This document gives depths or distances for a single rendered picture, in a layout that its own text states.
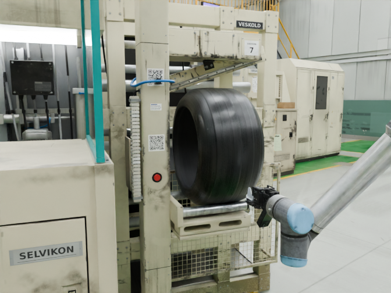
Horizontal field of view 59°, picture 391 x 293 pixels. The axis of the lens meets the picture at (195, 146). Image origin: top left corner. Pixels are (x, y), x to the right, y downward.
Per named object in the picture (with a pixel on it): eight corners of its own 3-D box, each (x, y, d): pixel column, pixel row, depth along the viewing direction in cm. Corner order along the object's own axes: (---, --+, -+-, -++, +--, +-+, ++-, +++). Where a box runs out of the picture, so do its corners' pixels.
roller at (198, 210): (178, 218, 157) (180, 216, 153) (176, 209, 159) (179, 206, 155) (246, 210, 169) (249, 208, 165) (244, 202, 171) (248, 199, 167)
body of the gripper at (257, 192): (267, 184, 139) (284, 191, 128) (266, 204, 140) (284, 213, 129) (250, 185, 136) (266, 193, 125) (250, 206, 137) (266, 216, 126)
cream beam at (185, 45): (158, 55, 175) (157, 25, 173) (148, 60, 198) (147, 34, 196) (262, 60, 195) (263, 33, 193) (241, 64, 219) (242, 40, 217)
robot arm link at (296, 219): (292, 238, 110) (292, 208, 109) (271, 225, 122) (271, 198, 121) (316, 233, 113) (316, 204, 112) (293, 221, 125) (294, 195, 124)
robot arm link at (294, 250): (310, 258, 123) (310, 225, 121) (305, 273, 113) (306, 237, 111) (283, 253, 127) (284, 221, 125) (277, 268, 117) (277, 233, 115)
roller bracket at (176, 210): (177, 228, 151) (177, 207, 149) (156, 203, 188) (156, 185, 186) (184, 227, 152) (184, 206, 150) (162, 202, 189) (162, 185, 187)
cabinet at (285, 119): (265, 180, 602) (267, 109, 585) (241, 175, 647) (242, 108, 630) (296, 174, 658) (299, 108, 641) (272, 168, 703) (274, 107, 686)
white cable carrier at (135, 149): (133, 202, 155) (131, 96, 149) (131, 199, 160) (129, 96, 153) (143, 201, 157) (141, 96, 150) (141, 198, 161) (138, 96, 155)
